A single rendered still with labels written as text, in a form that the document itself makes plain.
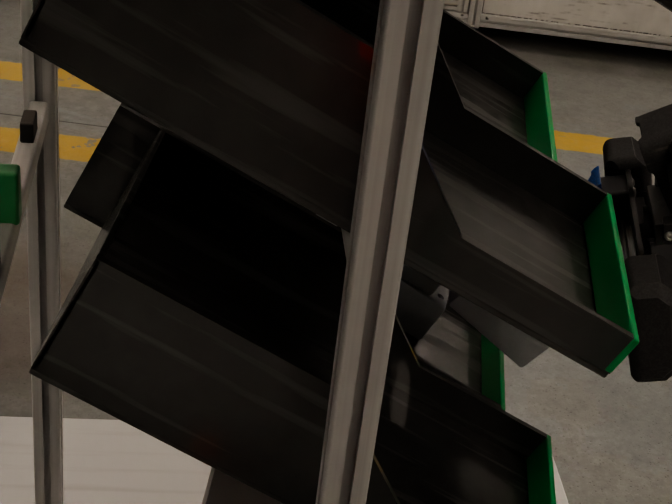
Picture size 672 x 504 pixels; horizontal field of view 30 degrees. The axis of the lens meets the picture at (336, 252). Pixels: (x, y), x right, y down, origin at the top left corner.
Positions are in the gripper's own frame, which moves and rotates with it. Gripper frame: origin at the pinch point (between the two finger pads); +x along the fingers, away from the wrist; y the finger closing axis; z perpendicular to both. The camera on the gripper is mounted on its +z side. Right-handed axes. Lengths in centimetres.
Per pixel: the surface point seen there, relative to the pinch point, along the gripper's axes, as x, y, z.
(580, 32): -11, -362, -122
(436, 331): 7.6, -2.7, -6.4
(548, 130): -0.8, 0.3, 8.3
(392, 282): 5.5, 22.8, 12.8
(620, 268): -3.5, 14.1, 7.3
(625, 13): -27, -364, -118
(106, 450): 43, -25, -32
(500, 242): 1.8, 14.0, 9.2
